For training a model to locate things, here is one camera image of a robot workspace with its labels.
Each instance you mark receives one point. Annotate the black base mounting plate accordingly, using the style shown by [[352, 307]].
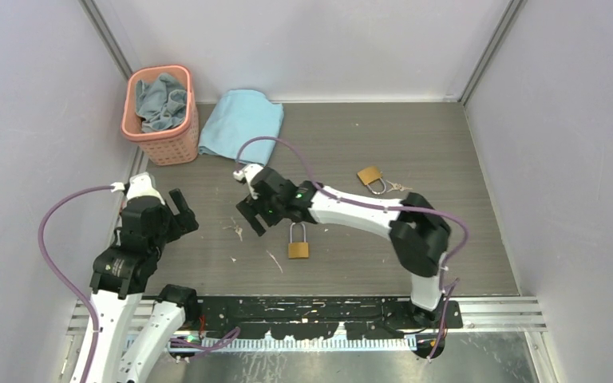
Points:
[[319, 317]]

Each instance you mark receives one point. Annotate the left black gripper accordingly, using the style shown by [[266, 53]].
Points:
[[187, 221]]

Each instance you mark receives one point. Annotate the small silver key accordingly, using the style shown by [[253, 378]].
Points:
[[236, 228]]

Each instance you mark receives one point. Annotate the pink plastic laundry basket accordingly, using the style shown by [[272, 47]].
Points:
[[175, 145]]

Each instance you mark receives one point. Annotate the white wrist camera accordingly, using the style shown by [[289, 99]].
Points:
[[142, 185], [246, 175]]

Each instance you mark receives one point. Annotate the brass padlock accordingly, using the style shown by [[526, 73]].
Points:
[[298, 246], [370, 176]]

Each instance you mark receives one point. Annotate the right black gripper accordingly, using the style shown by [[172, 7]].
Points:
[[252, 207]]

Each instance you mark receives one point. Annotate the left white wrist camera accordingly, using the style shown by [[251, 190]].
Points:
[[142, 185]]

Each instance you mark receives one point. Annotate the aluminium rail frame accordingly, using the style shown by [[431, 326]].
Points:
[[184, 337]]

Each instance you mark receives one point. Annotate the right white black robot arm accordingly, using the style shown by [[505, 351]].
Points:
[[419, 238]]

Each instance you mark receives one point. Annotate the light blue folded towel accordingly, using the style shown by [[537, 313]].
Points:
[[239, 116]]

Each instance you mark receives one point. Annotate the grey-blue cloth in basket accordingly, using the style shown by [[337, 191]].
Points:
[[162, 104]]

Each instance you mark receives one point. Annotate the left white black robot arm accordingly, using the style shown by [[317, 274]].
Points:
[[120, 276]]

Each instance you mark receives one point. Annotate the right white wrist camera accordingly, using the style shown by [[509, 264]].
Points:
[[246, 175]]

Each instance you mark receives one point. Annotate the small keys on ring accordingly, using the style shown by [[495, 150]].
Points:
[[396, 187]]

